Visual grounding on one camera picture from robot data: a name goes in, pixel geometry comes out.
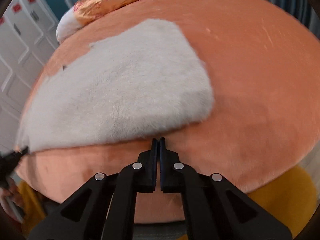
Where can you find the beige sweater with black hearts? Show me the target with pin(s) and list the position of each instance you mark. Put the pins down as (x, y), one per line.
(120, 92)

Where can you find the white pillow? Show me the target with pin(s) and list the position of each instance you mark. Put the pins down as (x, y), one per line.
(66, 27)

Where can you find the person's left hand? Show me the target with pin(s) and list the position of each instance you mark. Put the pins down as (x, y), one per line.
(11, 196)

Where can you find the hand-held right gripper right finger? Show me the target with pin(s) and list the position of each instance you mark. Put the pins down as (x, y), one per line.
(163, 170)

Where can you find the orange floral satin pillow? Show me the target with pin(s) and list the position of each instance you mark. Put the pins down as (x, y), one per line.
(112, 2)

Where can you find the person's grey shirt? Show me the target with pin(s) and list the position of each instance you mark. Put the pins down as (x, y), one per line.
(160, 232)

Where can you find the person's yellow jacket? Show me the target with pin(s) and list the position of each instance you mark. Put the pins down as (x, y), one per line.
(280, 200)

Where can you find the white wardrobe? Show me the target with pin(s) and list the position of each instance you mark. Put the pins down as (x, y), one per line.
(22, 42)

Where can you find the orange plush blanket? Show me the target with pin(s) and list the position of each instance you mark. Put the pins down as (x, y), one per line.
(250, 92)

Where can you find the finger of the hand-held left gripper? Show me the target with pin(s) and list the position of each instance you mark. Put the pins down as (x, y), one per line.
(22, 151)

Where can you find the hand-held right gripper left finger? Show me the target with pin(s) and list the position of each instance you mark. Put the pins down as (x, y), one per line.
(153, 165)

